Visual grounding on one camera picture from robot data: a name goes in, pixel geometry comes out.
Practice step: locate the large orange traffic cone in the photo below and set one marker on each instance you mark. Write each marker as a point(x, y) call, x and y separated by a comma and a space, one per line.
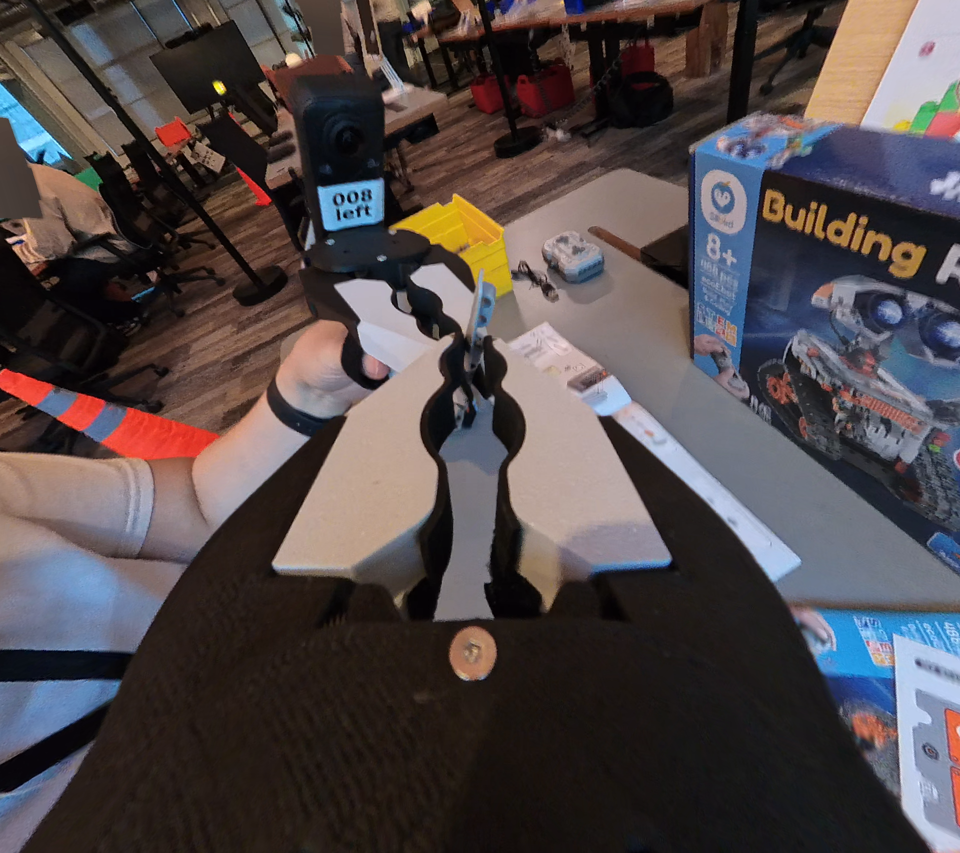
point(112, 422)

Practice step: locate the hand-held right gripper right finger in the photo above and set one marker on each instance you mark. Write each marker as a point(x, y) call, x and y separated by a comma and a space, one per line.
point(585, 493)

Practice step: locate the large white printed box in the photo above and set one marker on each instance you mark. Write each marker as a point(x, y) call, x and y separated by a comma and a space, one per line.
point(862, 5)

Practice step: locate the black wristband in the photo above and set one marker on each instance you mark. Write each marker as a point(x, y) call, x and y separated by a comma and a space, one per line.
point(300, 414)

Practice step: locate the black office chair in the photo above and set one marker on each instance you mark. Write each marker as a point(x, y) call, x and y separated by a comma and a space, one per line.
point(52, 335)
point(806, 35)
point(142, 193)

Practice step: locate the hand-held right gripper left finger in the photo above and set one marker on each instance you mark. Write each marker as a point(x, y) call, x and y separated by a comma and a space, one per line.
point(360, 493)

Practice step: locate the blue building set box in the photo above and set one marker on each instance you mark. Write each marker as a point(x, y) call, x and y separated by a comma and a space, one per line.
point(825, 268)

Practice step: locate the black flat screen monitor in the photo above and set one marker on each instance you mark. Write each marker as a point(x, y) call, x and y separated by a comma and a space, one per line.
point(206, 69)

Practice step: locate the grey desk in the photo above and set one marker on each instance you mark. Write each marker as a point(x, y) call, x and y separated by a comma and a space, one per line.
point(660, 358)

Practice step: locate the grey remote control unit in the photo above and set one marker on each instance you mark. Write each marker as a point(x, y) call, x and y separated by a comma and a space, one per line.
point(574, 257)

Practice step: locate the person's left hand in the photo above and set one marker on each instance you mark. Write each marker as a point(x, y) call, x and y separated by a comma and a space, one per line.
point(315, 365)

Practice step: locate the white instruction booklet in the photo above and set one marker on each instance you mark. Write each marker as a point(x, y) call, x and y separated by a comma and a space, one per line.
point(555, 358)

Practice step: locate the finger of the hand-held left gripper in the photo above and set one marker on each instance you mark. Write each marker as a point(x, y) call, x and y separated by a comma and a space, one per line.
point(375, 305)

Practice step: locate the black bag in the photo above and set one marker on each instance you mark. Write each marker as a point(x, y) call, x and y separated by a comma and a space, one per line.
point(641, 103)

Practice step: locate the black light stand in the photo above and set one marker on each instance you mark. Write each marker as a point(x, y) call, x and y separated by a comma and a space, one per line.
point(259, 284)
point(517, 140)

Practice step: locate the person's left forearm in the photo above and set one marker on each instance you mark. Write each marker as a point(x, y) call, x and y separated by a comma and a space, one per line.
point(225, 485)

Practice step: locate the long wooden desk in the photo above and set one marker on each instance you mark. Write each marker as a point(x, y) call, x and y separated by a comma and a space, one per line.
point(739, 65)

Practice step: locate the blue cover manual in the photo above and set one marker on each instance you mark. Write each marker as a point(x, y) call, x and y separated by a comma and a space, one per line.
point(847, 643)

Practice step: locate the yellow plastic bin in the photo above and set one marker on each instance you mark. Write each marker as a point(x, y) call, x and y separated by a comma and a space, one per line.
point(480, 245)

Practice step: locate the small orange traffic cone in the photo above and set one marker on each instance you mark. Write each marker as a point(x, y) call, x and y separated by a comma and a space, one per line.
point(255, 189)

